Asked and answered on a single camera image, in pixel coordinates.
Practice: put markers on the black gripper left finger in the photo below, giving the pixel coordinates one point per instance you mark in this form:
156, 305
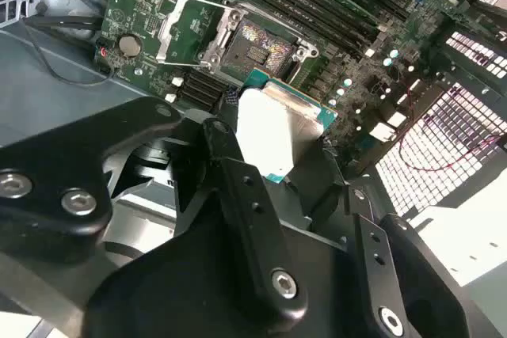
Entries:
59, 164

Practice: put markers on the silver-topped CPU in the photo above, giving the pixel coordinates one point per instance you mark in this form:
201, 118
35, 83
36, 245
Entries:
301, 116

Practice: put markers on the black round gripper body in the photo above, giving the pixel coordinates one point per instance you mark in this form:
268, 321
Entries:
178, 294

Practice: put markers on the metal socket cover frame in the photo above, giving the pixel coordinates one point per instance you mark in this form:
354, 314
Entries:
165, 35

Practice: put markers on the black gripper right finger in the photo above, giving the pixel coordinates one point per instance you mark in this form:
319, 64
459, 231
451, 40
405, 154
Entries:
372, 251

